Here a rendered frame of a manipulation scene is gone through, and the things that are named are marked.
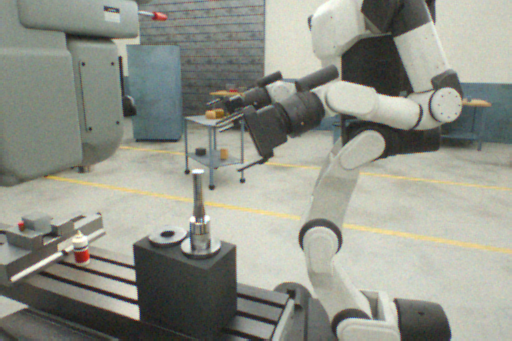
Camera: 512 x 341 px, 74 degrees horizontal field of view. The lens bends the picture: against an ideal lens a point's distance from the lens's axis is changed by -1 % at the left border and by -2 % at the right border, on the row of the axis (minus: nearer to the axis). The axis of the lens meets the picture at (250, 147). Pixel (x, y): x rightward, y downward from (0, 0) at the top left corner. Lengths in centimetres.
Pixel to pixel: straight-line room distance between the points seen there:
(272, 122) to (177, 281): 41
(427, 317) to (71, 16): 135
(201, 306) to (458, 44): 783
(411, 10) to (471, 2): 749
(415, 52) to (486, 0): 754
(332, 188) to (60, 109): 78
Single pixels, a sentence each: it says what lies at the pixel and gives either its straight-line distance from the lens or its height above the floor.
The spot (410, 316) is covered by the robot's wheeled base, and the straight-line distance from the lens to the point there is 139.
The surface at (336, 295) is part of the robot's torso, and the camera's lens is 131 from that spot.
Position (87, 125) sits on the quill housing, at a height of 142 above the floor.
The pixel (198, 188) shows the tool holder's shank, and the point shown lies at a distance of 76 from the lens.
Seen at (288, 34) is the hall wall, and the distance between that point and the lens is 851.
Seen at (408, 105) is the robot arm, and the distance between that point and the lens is 87.
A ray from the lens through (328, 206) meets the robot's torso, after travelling 115.
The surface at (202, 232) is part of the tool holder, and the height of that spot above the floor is 121.
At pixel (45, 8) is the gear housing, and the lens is 82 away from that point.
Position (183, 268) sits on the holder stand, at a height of 113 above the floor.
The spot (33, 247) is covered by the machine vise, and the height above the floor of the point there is 104.
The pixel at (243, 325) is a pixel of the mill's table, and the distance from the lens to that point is 92.
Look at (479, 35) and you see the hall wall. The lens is 835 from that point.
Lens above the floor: 157
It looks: 14 degrees down
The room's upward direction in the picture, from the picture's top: straight up
